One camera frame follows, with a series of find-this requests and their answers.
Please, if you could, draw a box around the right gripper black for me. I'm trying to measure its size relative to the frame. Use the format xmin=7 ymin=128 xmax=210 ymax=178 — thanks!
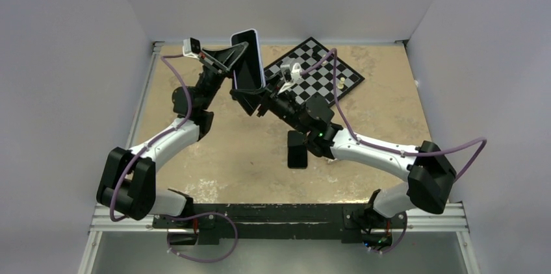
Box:
xmin=231 ymin=71 xmax=310 ymax=135

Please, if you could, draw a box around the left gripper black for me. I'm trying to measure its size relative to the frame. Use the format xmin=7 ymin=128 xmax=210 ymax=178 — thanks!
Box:
xmin=195 ymin=43 xmax=251 ymax=111

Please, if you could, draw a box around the black phone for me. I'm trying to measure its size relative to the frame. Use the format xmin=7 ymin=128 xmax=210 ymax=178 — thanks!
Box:
xmin=287 ymin=131 xmax=308 ymax=169

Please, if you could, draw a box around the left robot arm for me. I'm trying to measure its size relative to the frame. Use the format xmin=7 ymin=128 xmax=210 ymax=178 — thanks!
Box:
xmin=96 ymin=38 xmax=249 ymax=228

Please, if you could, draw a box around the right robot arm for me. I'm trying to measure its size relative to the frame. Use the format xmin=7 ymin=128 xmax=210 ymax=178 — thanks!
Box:
xmin=230 ymin=85 xmax=456 ymax=227

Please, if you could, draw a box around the black white chessboard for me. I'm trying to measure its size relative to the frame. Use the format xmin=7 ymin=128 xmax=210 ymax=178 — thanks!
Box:
xmin=264 ymin=37 xmax=365 ymax=106

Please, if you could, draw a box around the white chess piece front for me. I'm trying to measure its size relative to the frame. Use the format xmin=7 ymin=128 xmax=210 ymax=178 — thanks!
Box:
xmin=337 ymin=77 xmax=346 ymax=90

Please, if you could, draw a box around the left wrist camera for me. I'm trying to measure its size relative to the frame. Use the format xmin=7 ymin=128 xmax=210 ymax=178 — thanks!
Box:
xmin=182 ymin=38 xmax=202 ymax=59

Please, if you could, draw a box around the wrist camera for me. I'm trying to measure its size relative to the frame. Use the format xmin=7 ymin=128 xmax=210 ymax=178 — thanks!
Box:
xmin=277 ymin=62 xmax=302 ymax=95
xmin=182 ymin=38 xmax=202 ymax=59

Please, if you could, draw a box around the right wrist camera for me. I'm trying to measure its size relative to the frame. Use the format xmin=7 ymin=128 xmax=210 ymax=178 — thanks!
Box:
xmin=277 ymin=62 xmax=302 ymax=95

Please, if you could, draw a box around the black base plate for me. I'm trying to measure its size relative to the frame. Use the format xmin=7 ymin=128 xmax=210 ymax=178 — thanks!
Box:
xmin=153 ymin=203 xmax=407 ymax=247

